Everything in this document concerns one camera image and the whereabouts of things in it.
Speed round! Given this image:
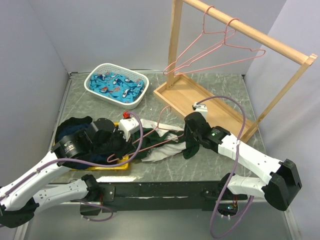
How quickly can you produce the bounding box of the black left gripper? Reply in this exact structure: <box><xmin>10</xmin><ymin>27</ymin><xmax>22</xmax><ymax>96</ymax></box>
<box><xmin>91</xmin><ymin>124</ymin><xmax>137</xmax><ymax>160</ymax></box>

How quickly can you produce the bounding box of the white and green t-shirt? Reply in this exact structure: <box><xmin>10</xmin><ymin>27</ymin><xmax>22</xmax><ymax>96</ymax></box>
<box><xmin>135</xmin><ymin>119</ymin><xmax>200</xmax><ymax>162</ymax></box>

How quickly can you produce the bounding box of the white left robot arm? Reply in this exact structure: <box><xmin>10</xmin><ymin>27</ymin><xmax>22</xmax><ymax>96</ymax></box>
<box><xmin>0</xmin><ymin>116</ymin><xmax>132</xmax><ymax>228</ymax></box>

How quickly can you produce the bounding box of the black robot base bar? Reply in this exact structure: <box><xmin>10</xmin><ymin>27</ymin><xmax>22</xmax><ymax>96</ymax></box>
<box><xmin>69</xmin><ymin>180</ymin><xmax>248</xmax><ymax>218</ymax></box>

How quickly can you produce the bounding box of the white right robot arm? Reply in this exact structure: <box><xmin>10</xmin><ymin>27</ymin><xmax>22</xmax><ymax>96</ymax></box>
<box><xmin>184</xmin><ymin>112</ymin><xmax>302</xmax><ymax>211</ymax></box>

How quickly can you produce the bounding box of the dark navy clothes pile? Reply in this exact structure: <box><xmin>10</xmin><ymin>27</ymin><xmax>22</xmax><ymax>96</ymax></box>
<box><xmin>54</xmin><ymin>115</ymin><xmax>118</xmax><ymax>170</ymax></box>

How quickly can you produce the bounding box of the yellow plastic tray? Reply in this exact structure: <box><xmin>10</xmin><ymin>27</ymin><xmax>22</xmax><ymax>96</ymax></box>
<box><xmin>65</xmin><ymin>123</ymin><xmax>129</xmax><ymax>171</ymax></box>

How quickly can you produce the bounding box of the wooden clothes rack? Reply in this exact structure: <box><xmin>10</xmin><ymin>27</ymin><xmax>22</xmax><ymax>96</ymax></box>
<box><xmin>152</xmin><ymin>0</ymin><xmax>318</xmax><ymax>143</ymax></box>

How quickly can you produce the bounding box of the blue shark print cloth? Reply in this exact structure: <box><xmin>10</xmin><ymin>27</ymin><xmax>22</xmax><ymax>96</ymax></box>
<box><xmin>89</xmin><ymin>72</ymin><xmax>145</xmax><ymax>104</ymax></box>

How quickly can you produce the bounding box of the white perforated plastic basket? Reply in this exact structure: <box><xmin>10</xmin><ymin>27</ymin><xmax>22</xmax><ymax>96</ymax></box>
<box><xmin>83</xmin><ymin>63</ymin><xmax>150</xmax><ymax>110</ymax></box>

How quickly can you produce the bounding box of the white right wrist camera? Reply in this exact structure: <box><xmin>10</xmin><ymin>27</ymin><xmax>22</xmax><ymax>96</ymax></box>
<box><xmin>192</xmin><ymin>102</ymin><xmax>208</xmax><ymax>118</ymax></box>

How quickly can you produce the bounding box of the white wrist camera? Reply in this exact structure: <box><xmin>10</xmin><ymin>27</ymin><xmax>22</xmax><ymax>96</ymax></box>
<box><xmin>192</xmin><ymin>102</ymin><xmax>208</xmax><ymax>118</ymax></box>
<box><xmin>118</xmin><ymin>111</ymin><xmax>140</xmax><ymax>142</ymax></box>

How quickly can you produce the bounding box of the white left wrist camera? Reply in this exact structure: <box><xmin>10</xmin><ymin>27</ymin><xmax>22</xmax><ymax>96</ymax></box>
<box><xmin>118</xmin><ymin>111</ymin><xmax>140</xmax><ymax>142</ymax></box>

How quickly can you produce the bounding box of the aluminium rail frame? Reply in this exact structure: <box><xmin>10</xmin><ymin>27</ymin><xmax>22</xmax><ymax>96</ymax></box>
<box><xmin>13</xmin><ymin>71</ymin><xmax>301</xmax><ymax>240</ymax></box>

